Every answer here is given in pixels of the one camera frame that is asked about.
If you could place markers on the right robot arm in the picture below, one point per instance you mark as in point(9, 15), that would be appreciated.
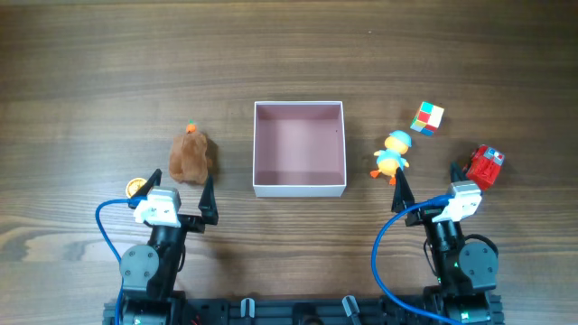
point(466, 266)

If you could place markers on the small colourful puzzle cube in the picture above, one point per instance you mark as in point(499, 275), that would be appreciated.
point(427, 119)

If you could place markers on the brown plush toy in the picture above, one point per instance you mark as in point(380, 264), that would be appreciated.
point(188, 159)

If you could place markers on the yellow duck toy blue hat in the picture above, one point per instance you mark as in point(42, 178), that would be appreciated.
point(391, 159)

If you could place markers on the white box pink interior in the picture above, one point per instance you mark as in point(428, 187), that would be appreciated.
point(299, 149)

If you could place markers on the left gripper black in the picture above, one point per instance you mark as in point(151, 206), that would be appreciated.
point(193, 223)

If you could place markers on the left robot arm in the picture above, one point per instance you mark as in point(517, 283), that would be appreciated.
point(149, 271)

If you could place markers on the red toy robot car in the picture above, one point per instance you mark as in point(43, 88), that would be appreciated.
point(484, 166)

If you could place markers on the gold spinning top toy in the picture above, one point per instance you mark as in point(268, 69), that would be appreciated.
point(134, 186)

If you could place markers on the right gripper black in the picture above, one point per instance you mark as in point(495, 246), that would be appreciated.
point(420, 218)

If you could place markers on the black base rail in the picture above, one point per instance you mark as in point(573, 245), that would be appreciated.
point(348, 310)

